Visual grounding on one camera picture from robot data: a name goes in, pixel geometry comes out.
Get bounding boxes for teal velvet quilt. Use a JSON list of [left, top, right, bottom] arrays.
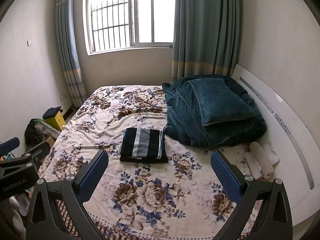
[[162, 74, 267, 148]]

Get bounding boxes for yellow box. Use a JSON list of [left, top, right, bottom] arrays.
[[44, 111, 67, 132]]

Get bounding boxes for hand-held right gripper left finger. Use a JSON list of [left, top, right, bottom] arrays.
[[25, 150, 110, 240]]

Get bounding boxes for floral plush blanket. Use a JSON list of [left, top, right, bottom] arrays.
[[29, 85, 263, 240]]

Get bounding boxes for striped knit sweater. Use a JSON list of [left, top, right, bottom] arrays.
[[119, 127, 169, 160]]

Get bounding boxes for person's left hand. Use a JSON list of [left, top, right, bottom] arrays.
[[8, 194, 32, 230]]

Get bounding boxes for white bed headboard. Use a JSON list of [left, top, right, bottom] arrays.
[[231, 64, 320, 227]]

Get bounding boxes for dark clothes pile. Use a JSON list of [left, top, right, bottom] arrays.
[[24, 118, 48, 147]]

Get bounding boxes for teal velvet pillow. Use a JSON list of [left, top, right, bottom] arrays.
[[187, 78, 256, 127]]

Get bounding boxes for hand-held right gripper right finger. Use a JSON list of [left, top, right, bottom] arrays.
[[210, 150, 293, 240]]

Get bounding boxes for dark cap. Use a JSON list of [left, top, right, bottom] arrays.
[[42, 107, 63, 120]]

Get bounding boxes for barred window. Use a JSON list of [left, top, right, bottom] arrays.
[[86, 0, 176, 56]]

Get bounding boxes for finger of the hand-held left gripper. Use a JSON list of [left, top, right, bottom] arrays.
[[0, 140, 50, 175], [0, 137, 20, 153]]

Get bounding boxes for rolled white towel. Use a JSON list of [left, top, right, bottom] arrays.
[[244, 141, 275, 181]]

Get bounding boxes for narrow teal curtain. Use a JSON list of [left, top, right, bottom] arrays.
[[55, 0, 87, 108]]

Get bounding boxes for folded white cloth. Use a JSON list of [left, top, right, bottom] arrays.
[[262, 140, 281, 167]]

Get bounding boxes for wide teal curtain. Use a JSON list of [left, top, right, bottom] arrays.
[[171, 0, 241, 83]]

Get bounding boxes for black folded garment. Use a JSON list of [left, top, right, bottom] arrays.
[[119, 154, 169, 165]]

